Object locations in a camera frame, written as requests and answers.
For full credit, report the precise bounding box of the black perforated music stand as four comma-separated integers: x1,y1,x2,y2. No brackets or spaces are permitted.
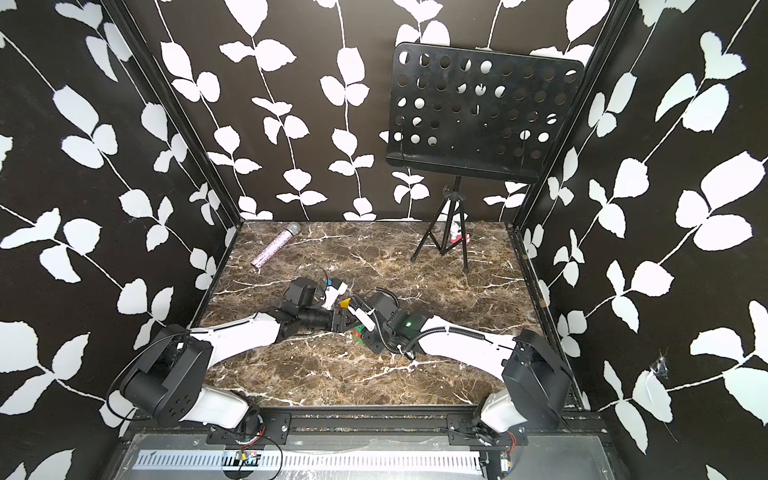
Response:
386,42,585,254

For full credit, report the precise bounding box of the purple glitter microphone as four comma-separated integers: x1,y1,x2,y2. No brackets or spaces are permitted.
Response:
251,222,301,270

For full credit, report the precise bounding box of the pink object behind stand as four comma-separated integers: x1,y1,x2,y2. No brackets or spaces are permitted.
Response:
451,234,471,244

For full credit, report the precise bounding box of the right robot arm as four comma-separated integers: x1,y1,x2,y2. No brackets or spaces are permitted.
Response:
348,289,573,434

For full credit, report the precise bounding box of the white slotted cable duct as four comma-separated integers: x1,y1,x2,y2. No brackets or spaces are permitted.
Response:
130,450,482,475

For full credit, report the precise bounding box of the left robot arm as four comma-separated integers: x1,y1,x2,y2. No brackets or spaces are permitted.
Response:
119,277,357,430

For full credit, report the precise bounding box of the black mounting rail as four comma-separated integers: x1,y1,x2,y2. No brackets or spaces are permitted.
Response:
120,405,611,451

